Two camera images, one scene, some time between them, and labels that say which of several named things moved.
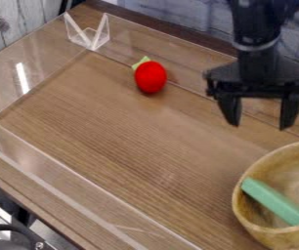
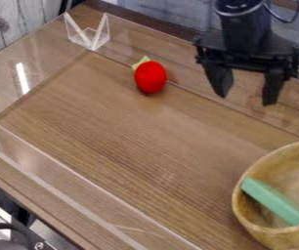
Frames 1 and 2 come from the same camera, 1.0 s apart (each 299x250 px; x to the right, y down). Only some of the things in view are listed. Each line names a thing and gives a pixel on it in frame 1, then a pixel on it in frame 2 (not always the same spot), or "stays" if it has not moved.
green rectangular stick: [273, 202] stays
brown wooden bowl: [285, 172] stays
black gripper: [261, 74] -> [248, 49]
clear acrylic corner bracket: [89, 38] stays
